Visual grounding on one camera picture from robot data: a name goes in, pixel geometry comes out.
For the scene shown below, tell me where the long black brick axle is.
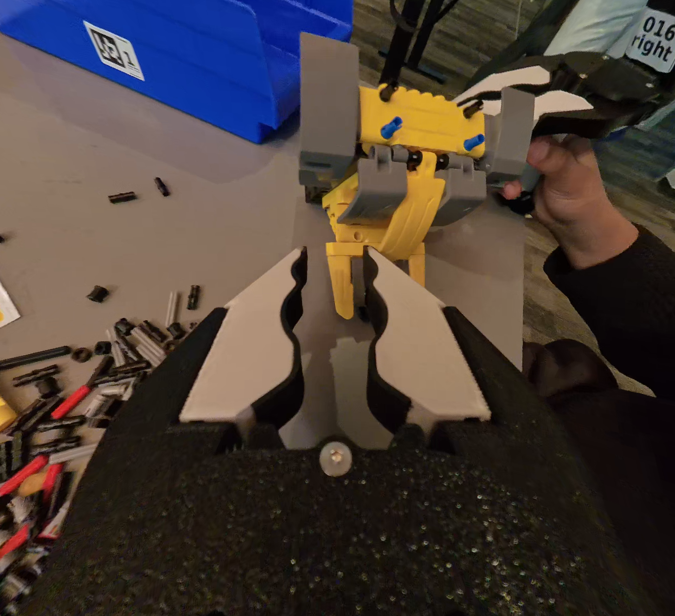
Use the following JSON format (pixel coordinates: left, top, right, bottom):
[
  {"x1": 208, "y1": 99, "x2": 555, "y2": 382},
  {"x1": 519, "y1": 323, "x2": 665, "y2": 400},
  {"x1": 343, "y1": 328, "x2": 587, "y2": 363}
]
[{"x1": 0, "y1": 345, "x2": 72, "y2": 370}]

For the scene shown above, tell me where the white yellow paper sheet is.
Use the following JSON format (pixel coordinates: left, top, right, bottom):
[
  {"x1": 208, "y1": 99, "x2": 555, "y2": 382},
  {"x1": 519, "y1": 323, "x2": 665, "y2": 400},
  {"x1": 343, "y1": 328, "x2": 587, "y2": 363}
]
[{"x1": 0, "y1": 281, "x2": 22, "y2": 329}]

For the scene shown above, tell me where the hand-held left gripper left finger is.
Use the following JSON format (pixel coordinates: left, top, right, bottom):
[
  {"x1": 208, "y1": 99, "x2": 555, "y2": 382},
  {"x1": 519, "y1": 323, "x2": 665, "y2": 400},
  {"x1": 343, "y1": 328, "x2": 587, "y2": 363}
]
[{"x1": 178, "y1": 246, "x2": 309, "y2": 440}]

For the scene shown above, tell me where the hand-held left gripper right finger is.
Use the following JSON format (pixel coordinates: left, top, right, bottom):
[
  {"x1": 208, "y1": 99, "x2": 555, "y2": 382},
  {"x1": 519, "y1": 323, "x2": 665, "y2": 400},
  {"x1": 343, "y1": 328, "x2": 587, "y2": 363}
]
[{"x1": 362, "y1": 247, "x2": 493, "y2": 440}]

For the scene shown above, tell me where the person's right forearm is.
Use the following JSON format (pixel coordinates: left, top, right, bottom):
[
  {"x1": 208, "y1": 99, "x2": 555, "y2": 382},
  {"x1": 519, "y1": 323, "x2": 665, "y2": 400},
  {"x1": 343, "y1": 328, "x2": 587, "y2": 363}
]
[{"x1": 543, "y1": 226, "x2": 675, "y2": 401}]

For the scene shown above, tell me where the person's right hand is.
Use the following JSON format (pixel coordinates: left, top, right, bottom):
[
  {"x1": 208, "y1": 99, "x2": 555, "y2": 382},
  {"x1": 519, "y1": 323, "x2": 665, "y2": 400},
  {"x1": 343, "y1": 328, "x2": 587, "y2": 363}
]
[{"x1": 501, "y1": 134, "x2": 640, "y2": 270}]

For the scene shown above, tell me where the black floor stand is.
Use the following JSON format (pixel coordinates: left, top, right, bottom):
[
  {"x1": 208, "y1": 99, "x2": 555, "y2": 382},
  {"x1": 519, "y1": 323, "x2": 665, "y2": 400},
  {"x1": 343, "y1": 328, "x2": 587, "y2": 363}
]
[{"x1": 379, "y1": 0, "x2": 478, "y2": 84}]

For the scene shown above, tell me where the yellow grey brick toy model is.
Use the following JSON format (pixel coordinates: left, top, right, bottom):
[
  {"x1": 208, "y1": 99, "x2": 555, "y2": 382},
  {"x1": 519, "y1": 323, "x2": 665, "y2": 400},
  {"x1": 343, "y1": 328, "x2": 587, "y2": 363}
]
[{"x1": 298, "y1": 32, "x2": 539, "y2": 322}]

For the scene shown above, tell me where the pile of small brick pins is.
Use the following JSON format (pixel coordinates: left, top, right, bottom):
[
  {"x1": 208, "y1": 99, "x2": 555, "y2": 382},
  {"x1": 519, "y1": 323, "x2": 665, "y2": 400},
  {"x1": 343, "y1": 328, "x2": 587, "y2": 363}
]
[{"x1": 0, "y1": 318, "x2": 198, "y2": 611}]

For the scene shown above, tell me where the blue plastic bin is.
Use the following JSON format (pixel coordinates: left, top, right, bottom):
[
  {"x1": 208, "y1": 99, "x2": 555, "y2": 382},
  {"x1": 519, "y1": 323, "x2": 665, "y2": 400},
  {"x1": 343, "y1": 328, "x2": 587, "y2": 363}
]
[{"x1": 0, "y1": 0, "x2": 355, "y2": 145}]

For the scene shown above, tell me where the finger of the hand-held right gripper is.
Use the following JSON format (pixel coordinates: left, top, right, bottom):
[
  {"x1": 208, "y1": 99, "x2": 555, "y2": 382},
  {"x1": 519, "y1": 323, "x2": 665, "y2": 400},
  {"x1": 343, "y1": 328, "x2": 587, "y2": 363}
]
[
  {"x1": 482, "y1": 90, "x2": 597, "y2": 120},
  {"x1": 456, "y1": 64, "x2": 553, "y2": 105}
]

